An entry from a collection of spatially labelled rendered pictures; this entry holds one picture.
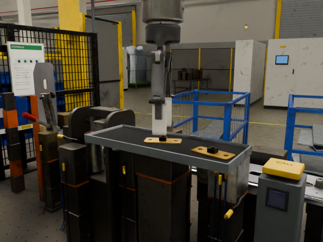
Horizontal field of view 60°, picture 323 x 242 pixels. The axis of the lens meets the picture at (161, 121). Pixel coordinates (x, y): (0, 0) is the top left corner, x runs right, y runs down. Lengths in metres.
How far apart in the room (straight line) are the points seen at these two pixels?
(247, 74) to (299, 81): 1.42
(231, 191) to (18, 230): 0.86
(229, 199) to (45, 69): 1.15
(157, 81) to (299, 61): 8.30
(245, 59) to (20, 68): 7.62
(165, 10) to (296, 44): 8.27
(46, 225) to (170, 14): 0.97
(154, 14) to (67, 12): 1.53
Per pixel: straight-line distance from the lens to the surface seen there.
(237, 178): 0.72
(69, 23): 2.08
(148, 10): 0.60
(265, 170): 0.52
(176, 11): 0.59
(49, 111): 1.24
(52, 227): 1.26
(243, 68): 8.87
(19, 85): 1.82
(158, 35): 0.59
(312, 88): 8.83
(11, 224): 1.34
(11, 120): 1.51
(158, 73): 0.55
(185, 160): 0.54
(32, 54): 1.86
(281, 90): 8.82
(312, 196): 0.84
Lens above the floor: 1.34
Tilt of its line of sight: 12 degrees down
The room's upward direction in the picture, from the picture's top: straight up
